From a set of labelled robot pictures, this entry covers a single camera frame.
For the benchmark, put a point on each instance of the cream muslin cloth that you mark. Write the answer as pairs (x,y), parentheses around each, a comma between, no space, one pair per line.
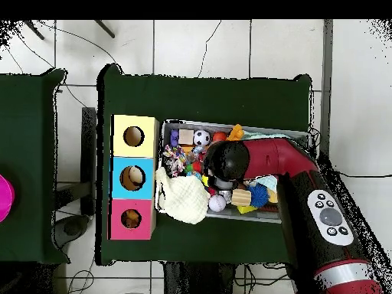
(183,199)

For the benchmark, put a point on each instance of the brown plush toy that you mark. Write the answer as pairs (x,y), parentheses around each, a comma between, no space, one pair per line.
(132,218)

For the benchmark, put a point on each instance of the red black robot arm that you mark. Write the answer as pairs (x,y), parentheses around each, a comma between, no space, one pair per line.
(306,196)

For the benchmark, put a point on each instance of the shallow mesh bin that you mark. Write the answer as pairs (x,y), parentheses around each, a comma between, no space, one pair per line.
(183,125)

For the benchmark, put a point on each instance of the wooden box with three holes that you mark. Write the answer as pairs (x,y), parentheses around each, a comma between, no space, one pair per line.
(144,147)

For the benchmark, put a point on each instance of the small soccer ball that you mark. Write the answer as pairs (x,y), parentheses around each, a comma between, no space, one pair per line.
(201,137)

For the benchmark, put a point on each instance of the plain wooden block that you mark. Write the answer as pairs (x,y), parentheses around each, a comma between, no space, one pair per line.
(186,137)

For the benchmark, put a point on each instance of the purple toy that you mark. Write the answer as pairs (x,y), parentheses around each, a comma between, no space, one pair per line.
(174,136)

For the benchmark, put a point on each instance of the red ball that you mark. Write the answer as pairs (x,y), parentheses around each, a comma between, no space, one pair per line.
(219,137)

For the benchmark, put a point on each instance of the white baseball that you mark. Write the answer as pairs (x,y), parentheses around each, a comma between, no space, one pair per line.
(217,203)

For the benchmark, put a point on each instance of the orange plastic toy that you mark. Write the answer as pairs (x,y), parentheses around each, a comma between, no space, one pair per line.
(235,133)

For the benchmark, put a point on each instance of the striped wooden block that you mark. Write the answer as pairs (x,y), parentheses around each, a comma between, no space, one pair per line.
(241,197)

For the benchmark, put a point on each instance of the dark green table cloth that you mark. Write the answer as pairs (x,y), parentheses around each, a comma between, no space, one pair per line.
(27,122)
(183,98)

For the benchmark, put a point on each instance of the blue spiky ball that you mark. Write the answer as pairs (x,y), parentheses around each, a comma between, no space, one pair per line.
(258,195)

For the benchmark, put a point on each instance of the mint muslin cloth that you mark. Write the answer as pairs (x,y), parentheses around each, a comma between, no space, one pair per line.
(268,182)

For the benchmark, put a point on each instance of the black upright stand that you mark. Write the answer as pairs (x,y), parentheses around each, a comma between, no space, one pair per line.
(88,137)

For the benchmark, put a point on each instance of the grey stand base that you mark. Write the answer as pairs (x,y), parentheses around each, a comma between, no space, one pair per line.
(72,228)

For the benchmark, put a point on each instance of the dark tripod leg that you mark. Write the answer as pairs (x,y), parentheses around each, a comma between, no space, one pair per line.
(104,29)
(35,30)

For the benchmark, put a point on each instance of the pink bowl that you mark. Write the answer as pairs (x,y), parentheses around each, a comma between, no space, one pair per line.
(4,199)

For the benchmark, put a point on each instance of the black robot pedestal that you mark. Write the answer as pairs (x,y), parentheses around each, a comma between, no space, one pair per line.
(199,280)

